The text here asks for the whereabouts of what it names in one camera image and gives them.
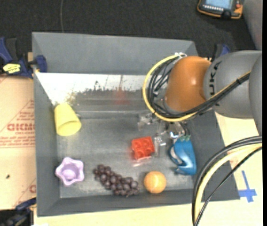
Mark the grey metal bin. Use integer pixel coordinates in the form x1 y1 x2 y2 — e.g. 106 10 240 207
31 31 240 217

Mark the red toy brick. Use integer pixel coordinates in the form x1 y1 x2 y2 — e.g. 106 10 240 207
131 136 156 161

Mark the blue handled plastic cup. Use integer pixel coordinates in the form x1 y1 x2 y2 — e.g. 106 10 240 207
167 137 198 177

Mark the yellow plastic cup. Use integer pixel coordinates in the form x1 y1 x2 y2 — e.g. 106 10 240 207
54 103 82 137

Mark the brown cardboard board red print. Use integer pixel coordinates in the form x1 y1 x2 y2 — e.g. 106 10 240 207
0 69 38 212

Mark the purple star-shaped cup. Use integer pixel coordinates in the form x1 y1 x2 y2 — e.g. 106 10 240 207
55 156 85 186

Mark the purple grape bunch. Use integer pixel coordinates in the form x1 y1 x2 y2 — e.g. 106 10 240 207
93 164 141 197

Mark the orange ball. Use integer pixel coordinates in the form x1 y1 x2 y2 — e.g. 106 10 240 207
143 170 167 194

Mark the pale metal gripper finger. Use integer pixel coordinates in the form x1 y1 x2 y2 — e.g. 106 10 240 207
137 113 154 130
154 135 167 155

